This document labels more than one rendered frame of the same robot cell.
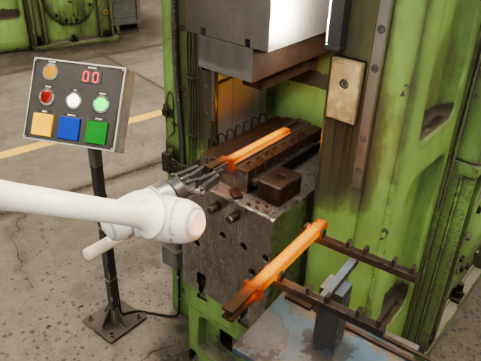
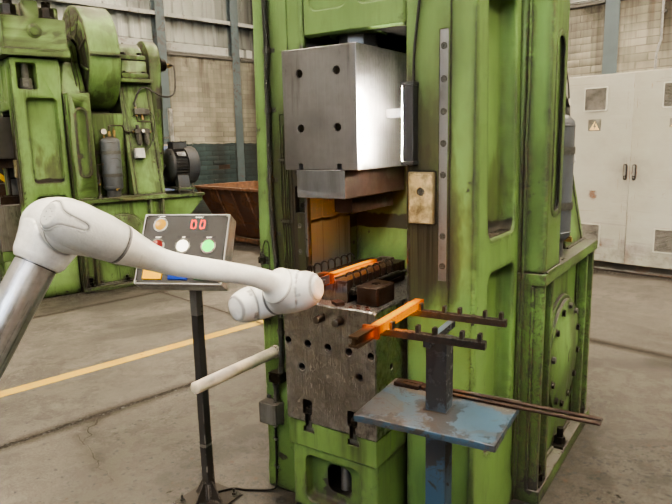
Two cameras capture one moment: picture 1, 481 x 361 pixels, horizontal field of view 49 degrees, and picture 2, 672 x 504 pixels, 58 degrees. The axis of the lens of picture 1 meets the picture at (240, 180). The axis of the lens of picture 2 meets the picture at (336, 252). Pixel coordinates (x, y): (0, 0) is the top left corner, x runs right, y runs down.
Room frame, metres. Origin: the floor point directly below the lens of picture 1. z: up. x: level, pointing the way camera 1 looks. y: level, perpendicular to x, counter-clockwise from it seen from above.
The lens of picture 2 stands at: (-0.62, 0.17, 1.46)
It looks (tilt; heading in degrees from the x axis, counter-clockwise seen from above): 10 degrees down; 356
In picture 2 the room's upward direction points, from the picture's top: 1 degrees counter-clockwise
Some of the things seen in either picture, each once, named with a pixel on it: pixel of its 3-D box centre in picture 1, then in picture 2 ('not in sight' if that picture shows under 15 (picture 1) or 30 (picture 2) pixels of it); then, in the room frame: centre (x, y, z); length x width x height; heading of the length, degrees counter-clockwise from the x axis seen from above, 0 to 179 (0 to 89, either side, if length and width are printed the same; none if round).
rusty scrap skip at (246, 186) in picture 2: not in sight; (262, 213); (8.55, 0.57, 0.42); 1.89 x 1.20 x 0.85; 40
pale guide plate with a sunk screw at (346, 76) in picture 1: (344, 90); (421, 197); (1.35, -0.27, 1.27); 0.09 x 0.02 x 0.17; 51
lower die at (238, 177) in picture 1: (263, 147); (355, 276); (1.61, -0.07, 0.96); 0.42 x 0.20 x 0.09; 141
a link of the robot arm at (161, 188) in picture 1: (160, 198); not in sight; (1.21, 0.21, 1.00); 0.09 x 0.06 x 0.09; 51
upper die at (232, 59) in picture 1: (269, 43); (353, 180); (1.61, -0.07, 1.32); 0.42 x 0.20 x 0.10; 141
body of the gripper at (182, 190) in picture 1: (180, 188); not in sight; (1.27, 0.17, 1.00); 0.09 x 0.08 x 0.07; 141
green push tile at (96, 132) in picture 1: (96, 132); not in sight; (1.59, 0.48, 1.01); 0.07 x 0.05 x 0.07; 76
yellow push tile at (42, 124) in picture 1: (43, 124); (153, 269); (1.63, 0.67, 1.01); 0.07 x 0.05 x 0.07; 76
